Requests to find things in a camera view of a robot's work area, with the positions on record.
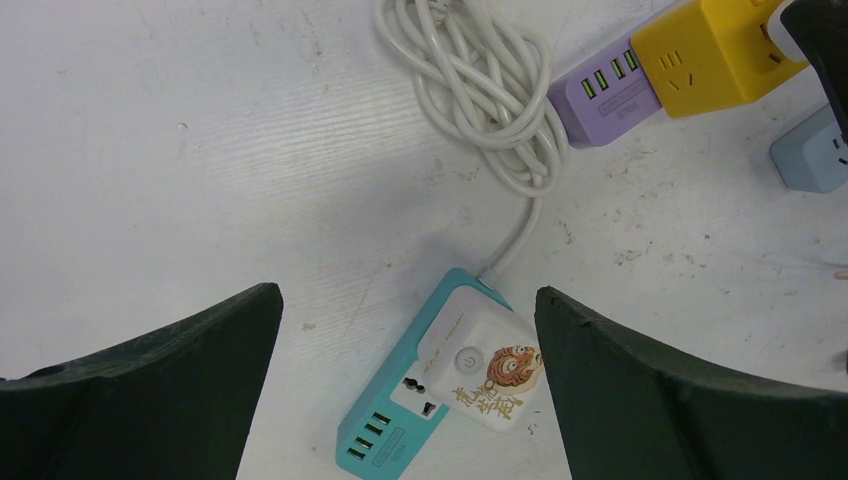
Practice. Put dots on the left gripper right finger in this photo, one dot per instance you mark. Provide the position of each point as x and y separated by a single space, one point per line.
631 407

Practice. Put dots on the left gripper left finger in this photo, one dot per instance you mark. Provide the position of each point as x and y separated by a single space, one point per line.
175 403

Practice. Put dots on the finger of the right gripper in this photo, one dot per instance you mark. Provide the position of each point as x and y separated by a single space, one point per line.
819 29

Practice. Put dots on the yellow cube socket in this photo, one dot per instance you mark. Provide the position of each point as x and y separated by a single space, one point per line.
705 56

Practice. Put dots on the light blue power strip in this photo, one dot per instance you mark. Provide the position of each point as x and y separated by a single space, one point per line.
812 156

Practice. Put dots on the white cube socket adapter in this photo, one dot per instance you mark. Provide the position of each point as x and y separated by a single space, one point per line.
481 359

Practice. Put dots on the purple power strip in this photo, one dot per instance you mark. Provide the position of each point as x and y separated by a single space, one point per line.
604 97

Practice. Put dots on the small white wall charger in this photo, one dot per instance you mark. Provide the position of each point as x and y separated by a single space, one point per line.
781 37

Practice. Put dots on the teal power strip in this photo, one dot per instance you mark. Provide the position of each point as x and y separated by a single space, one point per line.
394 416

